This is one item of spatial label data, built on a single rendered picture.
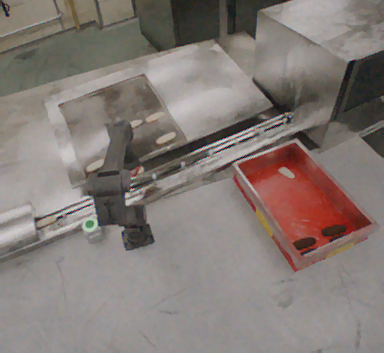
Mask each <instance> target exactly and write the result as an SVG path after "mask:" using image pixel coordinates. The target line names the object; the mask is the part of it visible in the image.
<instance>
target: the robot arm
mask: <svg viewBox="0 0 384 353"><path fill-rule="evenodd" d="M107 133H108V136H109V139H110V141H109V145H108V147H107V151H106V154H105V158H104V161H103V166H102V167H101V169H100V170H99V171H98V174H91V175H89V178H88V181H87V184H86V191H87V195H88V197H93V199H94V204H95V210H96V215H97V221H98V226H99V227H102V226H107V225H115V224H118V225H119V227H124V230H123V231H122V232H121V234H122V238H123V242H124V246H125V251H131V250H134V249H136V248H139V247H142V246H146V245H148V244H151V243H155V239H154V236H153V233H152V230H151V227H150V225H149V224H148V220H147V210H146V205H145V204H134V205H126V199H125V193H127V192H131V183H132V181H131V177H132V178H135V177H136V176H137V173H138V171H139V170H140V168H141V163H140V161H139V159H138V158H137V156H136V154H135V152H134V149H133V146H132V142H131V139H133V131H132V124H131V123H130V122H129V121H128V119H127V120H119V121H118V122H117V123H111V124H110V127H108V128H107ZM122 167H123V168H124V170H122ZM135 169H136V170H135ZM132 170H135V173H134V175H132V173H131V171H132ZM107 202H108V203H107ZM110 202H111V203H110Z"/></svg>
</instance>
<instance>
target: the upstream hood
mask: <svg viewBox="0 0 384 353"><path fill-rule="evenodd" d="M35 210H36V209H34V206H33V205H32V203H31V201H30V200H28V201H26V202H24V203H22V204H20V205H15V206H14V207H12V208H9V209H8V210H5V211H4V210H3V211H1V212H0V257H1V256H4V255H7V254H10V253H11V252H13V251H17V250H19V249H22V248H23V247H28V246H29V245H31V244H34V243H35V242H37V243H38V242H40V241H41V239H40V235H39V230H38V227H37V224H36V218H35Z"/></svg>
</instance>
